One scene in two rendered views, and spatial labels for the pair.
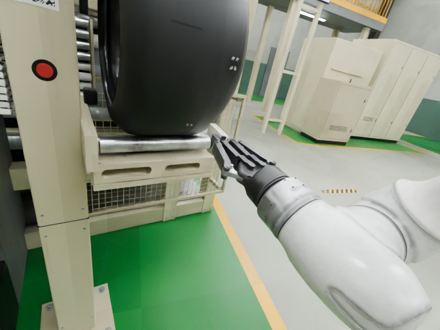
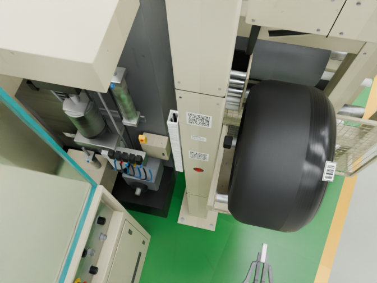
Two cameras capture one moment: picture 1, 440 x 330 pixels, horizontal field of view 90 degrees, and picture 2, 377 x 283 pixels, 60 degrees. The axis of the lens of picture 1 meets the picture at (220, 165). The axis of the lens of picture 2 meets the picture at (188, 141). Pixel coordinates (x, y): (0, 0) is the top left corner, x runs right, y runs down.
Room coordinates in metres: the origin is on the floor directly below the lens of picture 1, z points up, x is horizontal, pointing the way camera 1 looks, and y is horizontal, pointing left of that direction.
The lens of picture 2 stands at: (0.21, 0.10, 2.35)
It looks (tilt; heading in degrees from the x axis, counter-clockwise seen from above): 66 degrees down; 53
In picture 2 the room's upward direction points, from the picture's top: 3 degrees counter-clockwise
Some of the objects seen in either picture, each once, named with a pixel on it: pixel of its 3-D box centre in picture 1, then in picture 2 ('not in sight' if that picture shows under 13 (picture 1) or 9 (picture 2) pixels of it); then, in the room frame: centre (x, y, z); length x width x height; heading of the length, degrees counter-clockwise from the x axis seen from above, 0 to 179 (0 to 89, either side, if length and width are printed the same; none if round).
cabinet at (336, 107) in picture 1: (333, 112); not in sight; (5.00, -2.15, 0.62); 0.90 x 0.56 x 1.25; 114
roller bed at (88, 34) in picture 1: (63, 56); (225, 81); (0.89, 0.68, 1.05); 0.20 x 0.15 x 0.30; 127
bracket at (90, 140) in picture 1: (86, 126); (217, 167); (0.62, 0.42, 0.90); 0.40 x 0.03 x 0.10; 37
